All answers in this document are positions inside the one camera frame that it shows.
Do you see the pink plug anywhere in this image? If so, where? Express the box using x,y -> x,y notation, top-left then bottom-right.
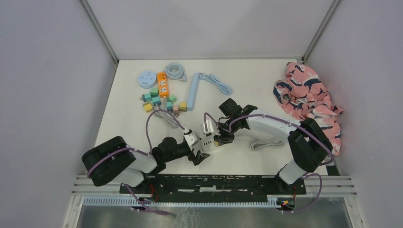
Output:
173,105 -> 180,117

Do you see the yellow USB charger plug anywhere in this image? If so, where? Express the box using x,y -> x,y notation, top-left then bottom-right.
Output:
143,102 -> 154,113

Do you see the green plug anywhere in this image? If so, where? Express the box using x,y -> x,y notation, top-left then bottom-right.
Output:
150,88 -> 159,97
167,95 -> 177,104

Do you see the teal USB charger plug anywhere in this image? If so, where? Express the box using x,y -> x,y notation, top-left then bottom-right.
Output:
140,93 -> 153,103

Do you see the orange power strip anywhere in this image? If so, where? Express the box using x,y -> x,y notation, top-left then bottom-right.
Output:
157,72 -> 170,98

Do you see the round blue power socket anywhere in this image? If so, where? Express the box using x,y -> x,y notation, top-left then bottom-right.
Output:
137,71 -> 157,89

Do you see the white power strip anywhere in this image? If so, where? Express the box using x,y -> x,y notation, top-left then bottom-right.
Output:
201,136 -> 218,153

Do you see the long blue power strip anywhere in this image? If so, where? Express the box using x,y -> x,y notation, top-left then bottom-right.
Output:
186,73 -> 200,111

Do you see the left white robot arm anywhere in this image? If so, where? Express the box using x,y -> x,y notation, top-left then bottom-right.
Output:
81,136 -> 210,193

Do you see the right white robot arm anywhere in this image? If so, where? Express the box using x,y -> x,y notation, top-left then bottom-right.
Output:
201,98 -> 334,194

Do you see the pink patterned cloth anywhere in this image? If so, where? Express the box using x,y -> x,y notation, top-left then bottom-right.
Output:
273,62 -> 344,155

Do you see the blue bundled strip cable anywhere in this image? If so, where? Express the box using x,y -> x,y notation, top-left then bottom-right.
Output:
199,72 -> 234,96

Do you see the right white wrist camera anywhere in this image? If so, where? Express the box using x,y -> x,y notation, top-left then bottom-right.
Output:
201,120 -> 220,136

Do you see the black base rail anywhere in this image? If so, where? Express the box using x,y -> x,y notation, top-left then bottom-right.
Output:
131,174 -> 307,203

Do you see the grey bundled cable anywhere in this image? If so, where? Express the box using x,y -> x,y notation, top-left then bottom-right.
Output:
153,105 -> 183,129

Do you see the grey cable of white strip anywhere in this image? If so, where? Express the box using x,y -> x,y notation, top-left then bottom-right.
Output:
249,138 -> 286,152

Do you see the coiled blue socket cable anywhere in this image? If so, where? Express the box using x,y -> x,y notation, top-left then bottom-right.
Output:
164,62 -> 189,83

